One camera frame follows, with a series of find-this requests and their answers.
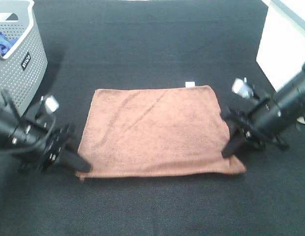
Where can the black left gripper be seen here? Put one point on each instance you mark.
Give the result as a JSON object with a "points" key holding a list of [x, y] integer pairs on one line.
{"points": [[54, 147]]}

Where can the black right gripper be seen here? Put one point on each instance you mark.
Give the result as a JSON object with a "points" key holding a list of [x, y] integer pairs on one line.
{"points": [[262, 124]]}

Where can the brown microfiber towel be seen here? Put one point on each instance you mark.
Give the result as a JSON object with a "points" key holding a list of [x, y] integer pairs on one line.
{"points": [[156, 133]]}

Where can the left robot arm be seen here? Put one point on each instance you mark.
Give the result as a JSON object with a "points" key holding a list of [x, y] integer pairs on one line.
{"points": [[14, 128]]}

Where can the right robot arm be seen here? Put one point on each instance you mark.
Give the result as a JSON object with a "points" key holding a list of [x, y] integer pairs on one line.
{"points": [[293, 91]]}

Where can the grey perforated laundry basket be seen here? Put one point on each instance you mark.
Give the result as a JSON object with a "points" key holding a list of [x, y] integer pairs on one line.
{"points": [[23, 66]]}

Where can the white plastic bin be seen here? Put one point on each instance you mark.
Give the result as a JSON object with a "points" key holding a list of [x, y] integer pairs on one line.
{"points": [[281, 52]]}

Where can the blue cloth in basket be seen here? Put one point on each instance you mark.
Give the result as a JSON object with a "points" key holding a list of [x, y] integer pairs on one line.
{"points": [[5, 44]]}

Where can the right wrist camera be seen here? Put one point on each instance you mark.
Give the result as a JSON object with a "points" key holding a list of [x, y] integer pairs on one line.
{"points": [[242, 88]]}

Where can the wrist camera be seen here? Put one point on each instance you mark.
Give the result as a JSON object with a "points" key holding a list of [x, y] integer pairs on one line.
{"points": [[242, 88], [48, 104]]}

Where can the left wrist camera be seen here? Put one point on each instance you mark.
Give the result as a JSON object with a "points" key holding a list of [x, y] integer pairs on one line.
{"points": [[48, 104]]}

